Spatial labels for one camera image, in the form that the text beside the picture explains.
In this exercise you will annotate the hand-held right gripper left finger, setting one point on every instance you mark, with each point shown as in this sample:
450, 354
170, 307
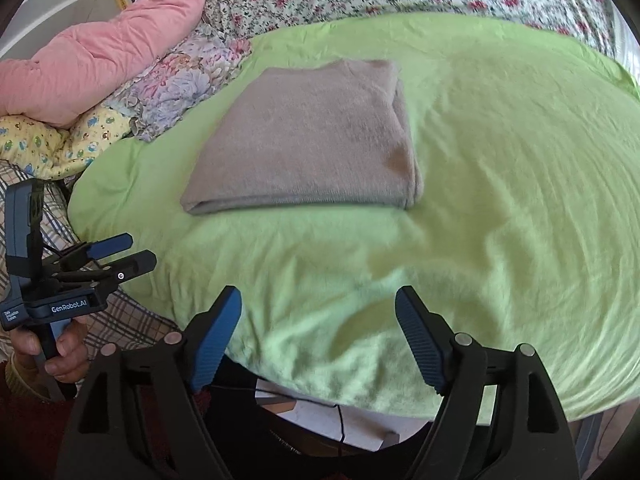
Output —
215, 342

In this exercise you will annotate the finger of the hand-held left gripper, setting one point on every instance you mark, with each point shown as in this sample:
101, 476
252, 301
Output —
112, 245
135, 265

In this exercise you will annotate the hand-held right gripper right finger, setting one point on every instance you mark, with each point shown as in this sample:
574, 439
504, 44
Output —
420, 340

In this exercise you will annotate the beige knit sweater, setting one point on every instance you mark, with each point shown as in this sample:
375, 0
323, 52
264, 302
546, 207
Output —
310, 140

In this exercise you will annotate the person's left hand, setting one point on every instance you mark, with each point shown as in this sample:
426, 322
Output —
70, 355

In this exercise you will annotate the plaid cloth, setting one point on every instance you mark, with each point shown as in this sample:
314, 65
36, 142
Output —
130, 320

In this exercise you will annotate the yellow cartoon print quilt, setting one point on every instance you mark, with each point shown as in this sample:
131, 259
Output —
40, 145

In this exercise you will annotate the white box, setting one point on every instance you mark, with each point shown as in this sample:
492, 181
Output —
320, 415

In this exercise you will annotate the green blanket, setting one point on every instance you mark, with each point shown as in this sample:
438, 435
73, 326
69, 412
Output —
500, 185

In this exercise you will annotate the large-flower pastel quilt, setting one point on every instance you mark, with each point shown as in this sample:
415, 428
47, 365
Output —
185, 80

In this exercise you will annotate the pink quilt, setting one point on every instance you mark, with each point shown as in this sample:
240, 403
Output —
100, 55

